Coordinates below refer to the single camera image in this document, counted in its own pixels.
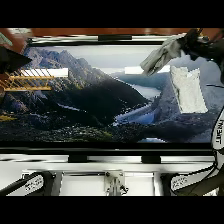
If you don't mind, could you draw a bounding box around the pale grey garment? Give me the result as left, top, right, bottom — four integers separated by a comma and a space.
169, 65, 210, 115

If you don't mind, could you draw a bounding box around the silver frame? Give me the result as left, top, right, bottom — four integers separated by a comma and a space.
0, 34, 224, 197

